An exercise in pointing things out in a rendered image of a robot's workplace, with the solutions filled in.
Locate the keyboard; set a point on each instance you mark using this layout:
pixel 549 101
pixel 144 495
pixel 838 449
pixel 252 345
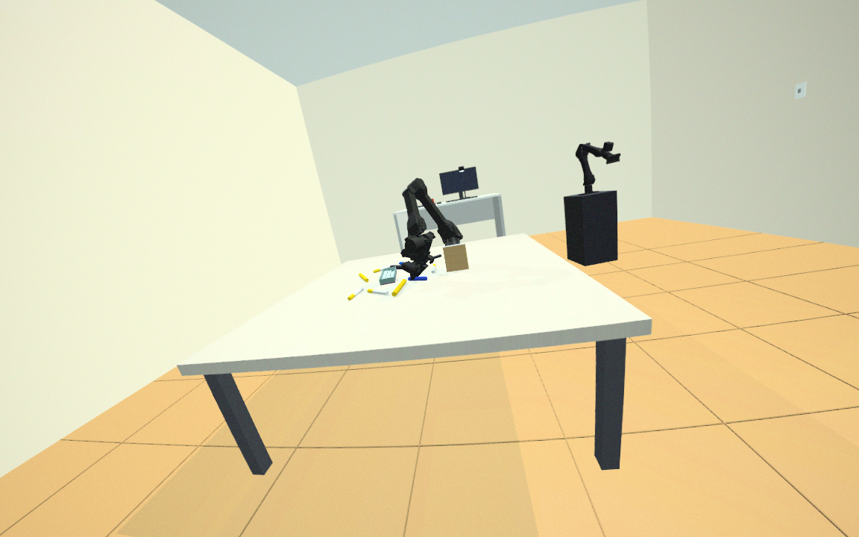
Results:
pixel 388 275

